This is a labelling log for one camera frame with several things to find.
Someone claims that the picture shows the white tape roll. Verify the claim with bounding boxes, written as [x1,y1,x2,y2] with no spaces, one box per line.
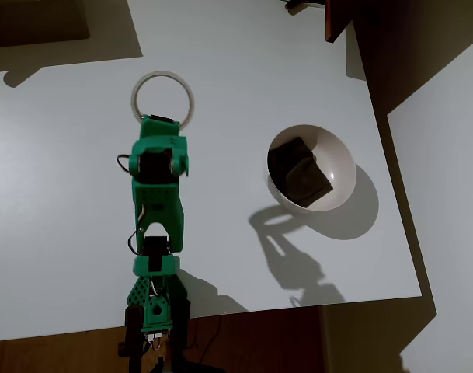
[131,71,196,131]

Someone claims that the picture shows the dark folded cloth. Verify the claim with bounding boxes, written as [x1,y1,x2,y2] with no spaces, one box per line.
[267,135,334,207]

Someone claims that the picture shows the dark brown furniture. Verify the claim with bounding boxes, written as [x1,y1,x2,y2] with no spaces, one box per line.
[0,0,129,50]

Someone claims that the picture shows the white round bowl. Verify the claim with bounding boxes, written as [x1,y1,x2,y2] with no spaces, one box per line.
[263,124,357,213]

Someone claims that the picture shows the small black object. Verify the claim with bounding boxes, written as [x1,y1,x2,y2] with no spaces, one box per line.
[284,0,323,12]

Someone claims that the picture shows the brown wooden board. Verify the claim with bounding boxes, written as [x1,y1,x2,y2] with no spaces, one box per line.
[324,0,356,44]

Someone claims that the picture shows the thin black cable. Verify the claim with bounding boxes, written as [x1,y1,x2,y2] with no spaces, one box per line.
[189,313,224,361]

